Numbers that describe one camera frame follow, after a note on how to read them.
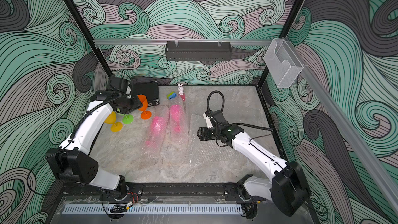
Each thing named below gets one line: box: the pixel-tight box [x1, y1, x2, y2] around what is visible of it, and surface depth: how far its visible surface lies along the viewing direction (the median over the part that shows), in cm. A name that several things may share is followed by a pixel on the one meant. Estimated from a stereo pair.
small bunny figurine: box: [177, 83, 184, 96], surface depth 112 cm
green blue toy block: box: [166, 91, 177, 100], surface depth 115 cm
